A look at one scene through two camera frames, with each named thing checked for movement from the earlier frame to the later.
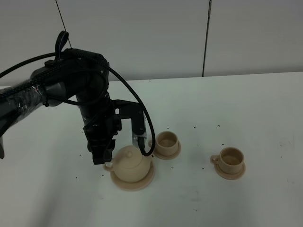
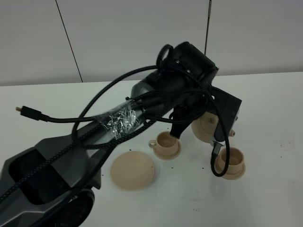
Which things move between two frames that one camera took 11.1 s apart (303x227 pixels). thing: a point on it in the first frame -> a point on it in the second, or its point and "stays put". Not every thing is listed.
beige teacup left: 166,143 stays put
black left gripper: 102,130 -> 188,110
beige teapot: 129,165 -> 203,127
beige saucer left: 168,157 stays put
